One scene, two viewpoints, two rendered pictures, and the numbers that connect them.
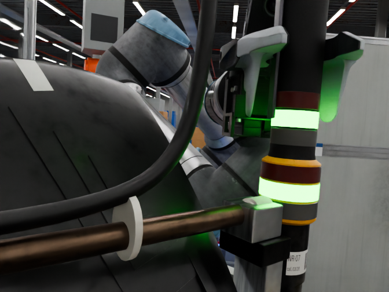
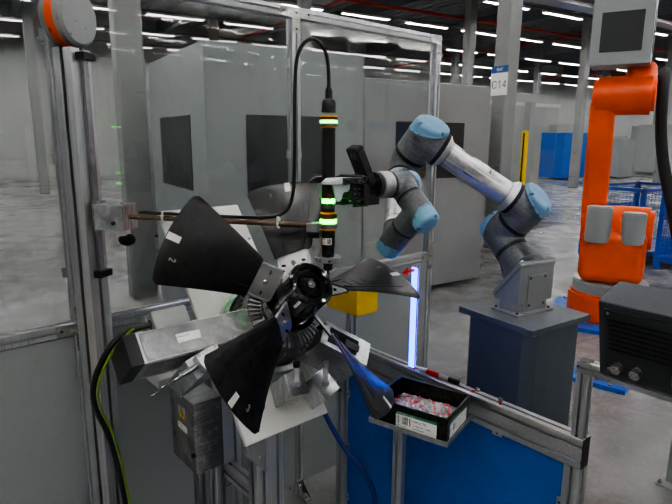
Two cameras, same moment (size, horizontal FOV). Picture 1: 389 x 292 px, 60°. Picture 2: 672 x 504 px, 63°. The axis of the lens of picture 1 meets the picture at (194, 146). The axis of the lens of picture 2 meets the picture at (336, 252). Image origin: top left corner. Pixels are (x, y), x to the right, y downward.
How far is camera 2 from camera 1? 1.34 m
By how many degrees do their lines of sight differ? 53
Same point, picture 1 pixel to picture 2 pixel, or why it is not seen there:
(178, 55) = (433, 145)
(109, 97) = (308, 191)
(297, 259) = (324, 240)
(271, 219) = (312, 226)
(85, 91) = (300, 190)
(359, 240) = not seen: outside the picture
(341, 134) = not seen: outside the picture
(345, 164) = not seen: outside the picture
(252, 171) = (398, 222)
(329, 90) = (337, 191)
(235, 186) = (391, 229)
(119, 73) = (396, 160)
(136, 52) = (404, 147)
